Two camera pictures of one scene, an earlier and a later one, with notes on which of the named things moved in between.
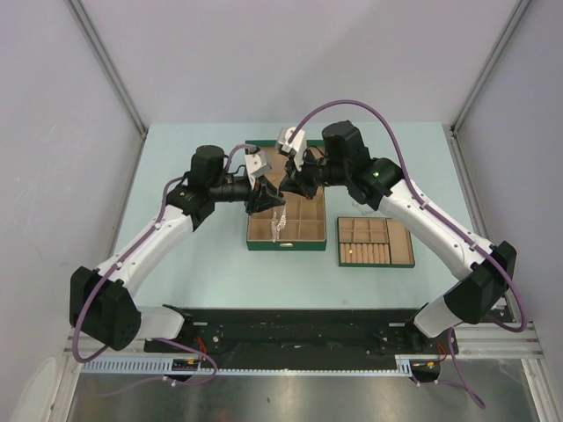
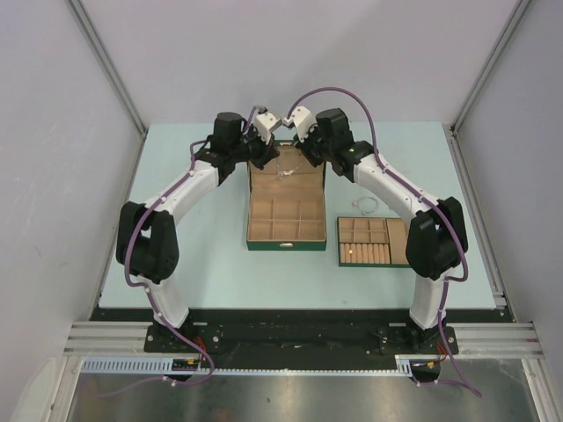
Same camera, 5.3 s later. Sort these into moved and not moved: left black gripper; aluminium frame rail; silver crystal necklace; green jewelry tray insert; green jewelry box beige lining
Moved: silver crystal necklace; left black gripper
Not moved: green jewelry box beige lining; green jewelry tray insert; aluminium frame rail
